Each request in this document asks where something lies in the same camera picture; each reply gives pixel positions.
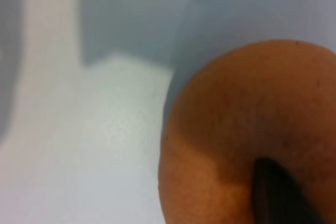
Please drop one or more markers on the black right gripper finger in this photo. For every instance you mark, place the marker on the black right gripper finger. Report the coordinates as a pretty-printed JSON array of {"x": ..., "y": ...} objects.
[{"x": 275, "y": 203}]

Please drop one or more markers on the orange with knobbed top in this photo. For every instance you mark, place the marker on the orange with knobbed top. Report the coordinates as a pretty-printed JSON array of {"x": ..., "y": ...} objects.
[{"x": 223, "y": 129}]

